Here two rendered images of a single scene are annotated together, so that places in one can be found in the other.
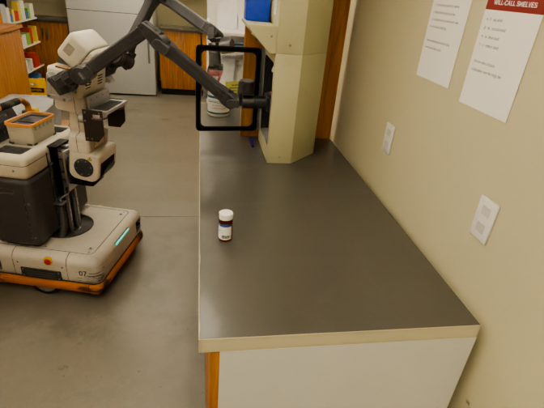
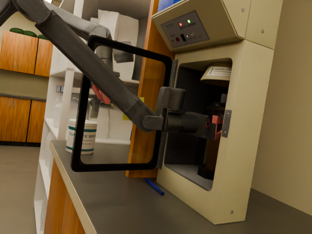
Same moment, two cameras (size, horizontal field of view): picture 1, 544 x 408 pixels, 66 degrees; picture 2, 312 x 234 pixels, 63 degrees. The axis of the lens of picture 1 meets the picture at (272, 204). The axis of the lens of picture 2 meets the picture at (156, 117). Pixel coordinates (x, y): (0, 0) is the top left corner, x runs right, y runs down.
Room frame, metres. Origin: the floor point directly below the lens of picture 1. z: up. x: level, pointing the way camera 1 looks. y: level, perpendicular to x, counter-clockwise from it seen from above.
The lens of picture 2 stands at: (1.21, 0.41, 1.22)
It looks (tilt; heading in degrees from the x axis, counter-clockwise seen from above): 3 degrees down; 343
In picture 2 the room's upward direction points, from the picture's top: 9 degrees clockwise
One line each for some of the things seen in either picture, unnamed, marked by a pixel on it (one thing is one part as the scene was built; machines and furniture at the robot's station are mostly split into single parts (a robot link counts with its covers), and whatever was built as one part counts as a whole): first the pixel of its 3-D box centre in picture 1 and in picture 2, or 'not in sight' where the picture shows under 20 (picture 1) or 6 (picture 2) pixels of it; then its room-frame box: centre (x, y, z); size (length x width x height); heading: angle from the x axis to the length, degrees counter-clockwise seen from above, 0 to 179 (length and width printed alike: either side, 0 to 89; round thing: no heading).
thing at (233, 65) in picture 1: (227, 90); (126, 109); (2.01, 0.26, 1.19); 0.30 x 0.01 x 0.40; 108
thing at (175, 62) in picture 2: (260, 91); (166, 114); (2.05, 0.11, 1.19); 0.03 x 0.02 x 0.39; 11
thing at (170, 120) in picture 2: (248, 100); (170, 120); (1.88, 0.15, 1.18); 0.07 x 0.06 x 0.07; 101
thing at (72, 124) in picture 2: not in sight; (81, 135); (2.47, 0.37, 1.02); 0.13 x 0.13 x 0.15
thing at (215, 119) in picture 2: not in sight; (214, 126); (1.87, 0.02, 1.18); 0.09 x 0.07 x 0.07; 101
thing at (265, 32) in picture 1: (257, 34); (191, 25); (1.90, 0.13, 1.46); 0.32 x 0.11 x 0.10; 11
